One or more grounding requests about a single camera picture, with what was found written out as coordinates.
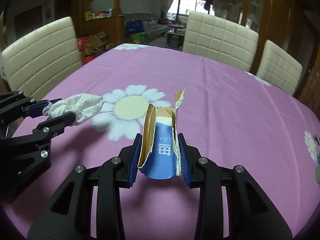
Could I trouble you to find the cream chair far side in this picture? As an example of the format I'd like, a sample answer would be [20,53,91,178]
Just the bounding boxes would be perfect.
[182,11,259,72]

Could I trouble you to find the blue torn paper carton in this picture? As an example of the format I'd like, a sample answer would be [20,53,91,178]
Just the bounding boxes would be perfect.
[137,89,185,180]

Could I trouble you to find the white tissue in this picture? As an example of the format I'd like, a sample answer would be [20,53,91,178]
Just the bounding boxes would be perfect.
[42,93,104,126]

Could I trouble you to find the coffee table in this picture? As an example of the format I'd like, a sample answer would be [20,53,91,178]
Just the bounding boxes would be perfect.
[167,28,186,49]

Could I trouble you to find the cream chair near bin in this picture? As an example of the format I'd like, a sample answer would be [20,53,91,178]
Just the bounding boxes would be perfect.
[1,16,82,100]

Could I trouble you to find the cream chair far right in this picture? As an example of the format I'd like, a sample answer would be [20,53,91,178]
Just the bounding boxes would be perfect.
[255,40,303,95]

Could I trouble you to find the window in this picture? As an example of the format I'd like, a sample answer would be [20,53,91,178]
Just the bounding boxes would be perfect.
[167,0,215,20]

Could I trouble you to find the grey sofa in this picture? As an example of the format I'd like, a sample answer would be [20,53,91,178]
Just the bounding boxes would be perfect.
[125,13,169,43]

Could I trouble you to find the cardboard box on floor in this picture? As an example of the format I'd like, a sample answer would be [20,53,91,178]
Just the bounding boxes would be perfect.
[83,31,109,55]

